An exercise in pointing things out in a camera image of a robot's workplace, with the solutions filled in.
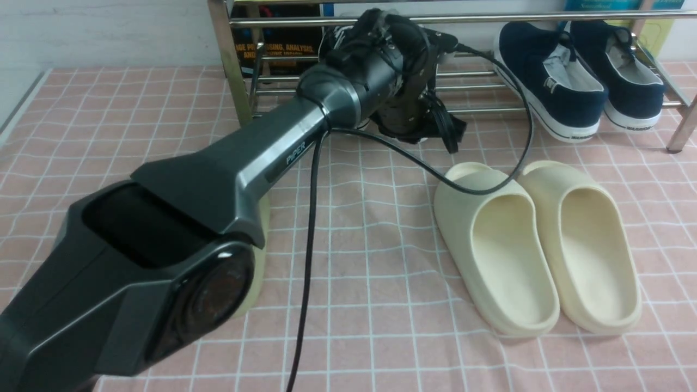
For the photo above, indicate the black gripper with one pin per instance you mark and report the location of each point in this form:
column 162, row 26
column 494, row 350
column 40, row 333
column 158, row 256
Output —
column 380, row 22

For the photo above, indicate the black canvas sneaker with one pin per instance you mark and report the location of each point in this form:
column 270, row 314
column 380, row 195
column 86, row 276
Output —
column 416, row 113
column 340, row 38

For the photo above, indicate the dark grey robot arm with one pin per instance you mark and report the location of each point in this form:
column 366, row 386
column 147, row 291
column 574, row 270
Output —
column 145, row 267

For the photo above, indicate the metal shoe rack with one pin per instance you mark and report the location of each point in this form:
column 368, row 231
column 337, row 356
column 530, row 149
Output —
column 223, row 24

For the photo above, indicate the cream slipper, left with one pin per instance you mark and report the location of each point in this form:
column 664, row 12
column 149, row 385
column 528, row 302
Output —
column 494, row 243

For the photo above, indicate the cream slipper, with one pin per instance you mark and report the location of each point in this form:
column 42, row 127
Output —
column 494, row 243
column 584, row 241

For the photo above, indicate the navy sneaker, left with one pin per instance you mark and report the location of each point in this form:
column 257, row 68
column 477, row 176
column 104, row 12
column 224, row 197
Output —
column 565, row 95

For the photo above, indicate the navy sneaker, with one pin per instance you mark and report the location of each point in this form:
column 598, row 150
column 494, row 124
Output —
column 565, row 95
column 635, row 92

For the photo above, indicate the black book with orange text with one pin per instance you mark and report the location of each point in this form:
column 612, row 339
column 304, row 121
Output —
column 281, row 41

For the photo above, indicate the pink checkered tablecloth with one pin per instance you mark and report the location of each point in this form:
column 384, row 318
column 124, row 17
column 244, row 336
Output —
column 388, row 310

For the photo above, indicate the green slipper, inner right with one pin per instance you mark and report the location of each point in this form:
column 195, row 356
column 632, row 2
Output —
column 260, row 261

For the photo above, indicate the navy sneaker, right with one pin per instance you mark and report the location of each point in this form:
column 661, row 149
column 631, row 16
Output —
column 635, row 92

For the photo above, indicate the cream slipper, right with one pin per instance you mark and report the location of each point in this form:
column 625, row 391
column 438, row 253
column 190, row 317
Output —
column 584, row 241

